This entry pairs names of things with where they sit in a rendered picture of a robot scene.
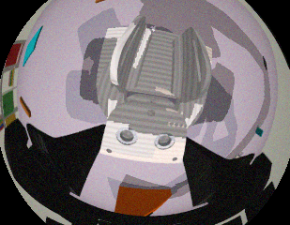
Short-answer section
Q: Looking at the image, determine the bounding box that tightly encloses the teal flat square plate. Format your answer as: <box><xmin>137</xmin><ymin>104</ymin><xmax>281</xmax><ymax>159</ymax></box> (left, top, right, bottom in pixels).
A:
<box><xmin>22</xmin><ymin>26</ymin><xmax>43</xmax><ymax>67</ymax></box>

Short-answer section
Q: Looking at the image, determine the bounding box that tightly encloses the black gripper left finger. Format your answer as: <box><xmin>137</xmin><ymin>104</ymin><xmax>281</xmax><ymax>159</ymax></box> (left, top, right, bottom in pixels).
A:
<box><xmin>27</xmin><ymin>123</ymin><xmax>106</xmax><ymax>196</ymax></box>

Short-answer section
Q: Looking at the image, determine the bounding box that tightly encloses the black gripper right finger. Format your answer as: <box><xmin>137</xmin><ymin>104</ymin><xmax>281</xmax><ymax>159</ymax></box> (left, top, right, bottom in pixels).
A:
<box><xmin>182</xmin><ymin>136</ymin><xmax>254</xmax><ymax>206</ymax></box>

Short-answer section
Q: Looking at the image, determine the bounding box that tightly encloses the brown thin rod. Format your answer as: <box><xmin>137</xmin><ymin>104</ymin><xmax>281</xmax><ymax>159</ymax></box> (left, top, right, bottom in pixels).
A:
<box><xmin>20</xmin><ymin>97</ymin><xmax>31</xmax><ymax>117</ymax></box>

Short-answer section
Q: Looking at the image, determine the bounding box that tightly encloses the small teal cube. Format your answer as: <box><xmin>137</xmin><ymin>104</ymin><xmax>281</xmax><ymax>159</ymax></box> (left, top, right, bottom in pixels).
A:
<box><xmin>256</xmin><ymin>127</ymin><xmax>264</xmax><ymax>136</ymax></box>

